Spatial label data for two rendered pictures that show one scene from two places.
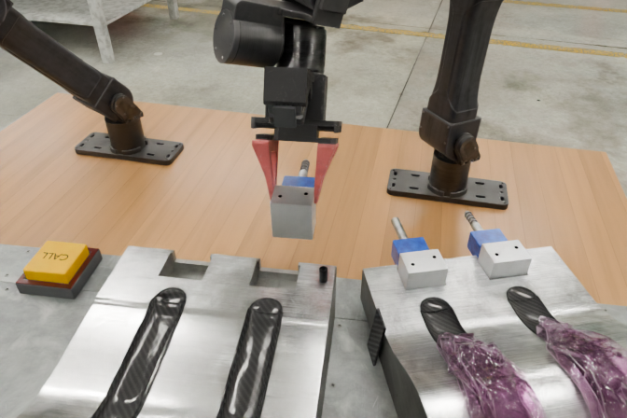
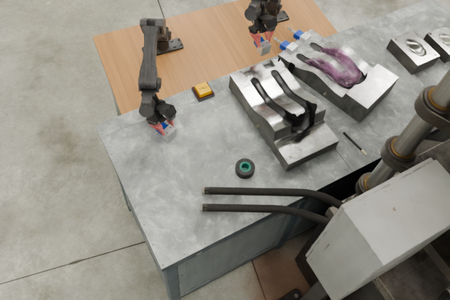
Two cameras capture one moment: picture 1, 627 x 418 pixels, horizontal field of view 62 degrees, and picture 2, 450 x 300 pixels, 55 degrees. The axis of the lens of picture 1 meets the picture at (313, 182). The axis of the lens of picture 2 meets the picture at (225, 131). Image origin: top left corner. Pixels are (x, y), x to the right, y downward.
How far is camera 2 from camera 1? 1.61 m
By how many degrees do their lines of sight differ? 36
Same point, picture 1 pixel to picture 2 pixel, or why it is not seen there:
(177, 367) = (270, 90)
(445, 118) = (274, 2)
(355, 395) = not seen: hidden behind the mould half
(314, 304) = (282, 66)
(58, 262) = (206, 89)
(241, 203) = (221, 51)
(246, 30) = (257, 11)
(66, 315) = (217, 100)
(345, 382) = not seen: hidden behind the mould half
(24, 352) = (219, 111)
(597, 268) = (318, 28)
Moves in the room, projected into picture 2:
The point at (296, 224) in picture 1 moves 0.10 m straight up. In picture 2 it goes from (266, 50) to (270, 35)
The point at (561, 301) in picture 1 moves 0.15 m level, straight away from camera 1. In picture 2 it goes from (320, 42) to (316, 21)
